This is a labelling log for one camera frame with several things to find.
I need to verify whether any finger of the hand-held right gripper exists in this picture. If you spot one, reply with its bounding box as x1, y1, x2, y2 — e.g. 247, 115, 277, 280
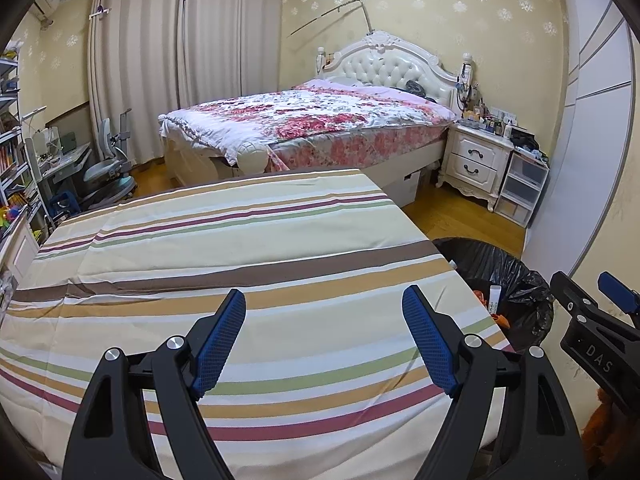
550, 270, 608, 328
597, 271, 640, 318

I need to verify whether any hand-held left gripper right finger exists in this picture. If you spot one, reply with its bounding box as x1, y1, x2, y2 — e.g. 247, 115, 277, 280
401, 284, 588, 480

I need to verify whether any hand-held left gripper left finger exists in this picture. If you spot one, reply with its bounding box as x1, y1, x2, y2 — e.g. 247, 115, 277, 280
62, 287, 248, 480

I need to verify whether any bin with black bag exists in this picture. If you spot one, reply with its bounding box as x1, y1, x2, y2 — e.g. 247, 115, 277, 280
432, 237, 556, 353

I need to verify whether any orange plush toy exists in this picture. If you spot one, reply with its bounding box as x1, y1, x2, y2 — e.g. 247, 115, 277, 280
582, 387, 640, 480

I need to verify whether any clear plastic drawer unit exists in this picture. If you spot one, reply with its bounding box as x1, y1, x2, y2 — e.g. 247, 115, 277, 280
497, 150, 551, 226

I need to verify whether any striped bedsheet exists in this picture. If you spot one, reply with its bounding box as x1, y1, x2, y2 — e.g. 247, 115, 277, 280
0, 167, 516, 480

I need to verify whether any white storage box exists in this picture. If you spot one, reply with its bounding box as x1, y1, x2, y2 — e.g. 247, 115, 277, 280
385, 170, 426, 206

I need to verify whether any white nightstand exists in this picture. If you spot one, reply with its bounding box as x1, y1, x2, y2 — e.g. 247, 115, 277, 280
440, 122, 516, 211

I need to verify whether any white wardrobe sliding door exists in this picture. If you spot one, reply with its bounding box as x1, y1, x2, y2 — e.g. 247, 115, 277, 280
525, 0, 640, 311

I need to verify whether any cluster of small bedside bottles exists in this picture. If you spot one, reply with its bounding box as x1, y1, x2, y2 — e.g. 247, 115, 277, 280
457, 77, 521, 136

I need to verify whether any grey desk chair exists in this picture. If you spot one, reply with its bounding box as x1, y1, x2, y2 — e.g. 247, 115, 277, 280
82, 110, 138, 211

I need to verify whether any grey study desk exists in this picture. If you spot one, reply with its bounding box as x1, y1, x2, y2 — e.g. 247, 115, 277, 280
25, 127, 93, 216

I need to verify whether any colourful toy pile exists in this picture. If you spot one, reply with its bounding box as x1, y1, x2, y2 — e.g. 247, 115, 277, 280
0, 205, 31, 241

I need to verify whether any floral quilt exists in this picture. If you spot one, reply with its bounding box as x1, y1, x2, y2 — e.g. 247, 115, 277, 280
160, 79, 461, 166

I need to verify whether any white bookshelf with books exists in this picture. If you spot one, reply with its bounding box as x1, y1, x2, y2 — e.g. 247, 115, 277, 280
0, 45, 43, 231

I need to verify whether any white bed with tufted headboard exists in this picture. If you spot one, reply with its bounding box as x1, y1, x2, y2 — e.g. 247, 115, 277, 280
159, 30, 463, 203

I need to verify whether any beige curtain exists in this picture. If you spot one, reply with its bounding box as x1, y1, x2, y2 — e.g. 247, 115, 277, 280
180, 0, 283, 111
89, 0, 188, 166

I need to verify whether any metal mosquito net pole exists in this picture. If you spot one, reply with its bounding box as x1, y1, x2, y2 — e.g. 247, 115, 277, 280
287, 0, 373, 38

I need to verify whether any white bed side rail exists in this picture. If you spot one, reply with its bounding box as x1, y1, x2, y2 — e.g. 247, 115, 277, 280
0, 215, 41, 311

